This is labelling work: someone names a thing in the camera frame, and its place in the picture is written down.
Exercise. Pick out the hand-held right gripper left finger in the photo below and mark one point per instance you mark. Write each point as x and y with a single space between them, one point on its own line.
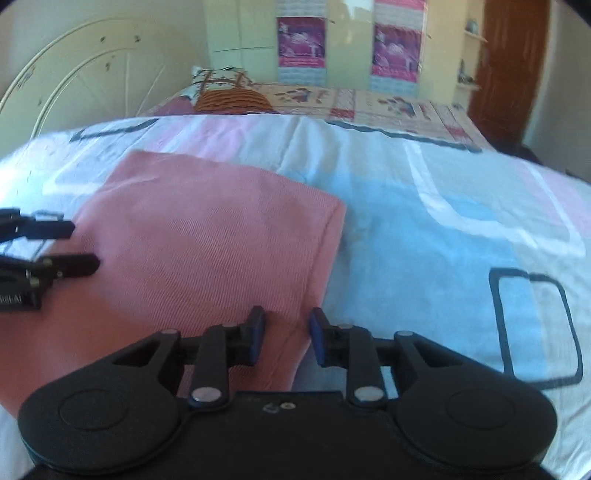
258 333

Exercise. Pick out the white patterned pillow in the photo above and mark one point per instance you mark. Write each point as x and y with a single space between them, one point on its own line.
217 78

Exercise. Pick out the cream corner shelf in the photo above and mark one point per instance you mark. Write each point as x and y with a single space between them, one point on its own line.
473 50

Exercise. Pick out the orange striped pillow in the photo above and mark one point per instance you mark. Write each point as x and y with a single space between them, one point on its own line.
233 101

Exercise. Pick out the small shelf ornament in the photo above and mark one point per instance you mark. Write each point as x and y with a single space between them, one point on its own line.
472 25
465 74

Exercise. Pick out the brown wooden door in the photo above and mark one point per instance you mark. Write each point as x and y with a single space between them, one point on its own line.
508 69

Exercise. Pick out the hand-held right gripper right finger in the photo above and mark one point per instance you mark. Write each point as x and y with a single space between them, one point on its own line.
316 338

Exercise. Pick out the pink wall poster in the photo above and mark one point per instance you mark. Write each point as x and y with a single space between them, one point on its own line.
399 11
301 44
301 7
397 50

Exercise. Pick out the cream bed headboard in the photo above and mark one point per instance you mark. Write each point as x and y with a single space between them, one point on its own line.
92 64

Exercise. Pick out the pink cloth garment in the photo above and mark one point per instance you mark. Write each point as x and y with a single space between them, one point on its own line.
207 240

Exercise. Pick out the floral patchwork quilt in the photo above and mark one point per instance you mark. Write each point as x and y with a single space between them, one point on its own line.
369 106

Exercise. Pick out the cream wardrobe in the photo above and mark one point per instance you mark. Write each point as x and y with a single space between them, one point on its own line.
351 46

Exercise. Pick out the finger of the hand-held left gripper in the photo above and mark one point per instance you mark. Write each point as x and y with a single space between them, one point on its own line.
51 229
76 266

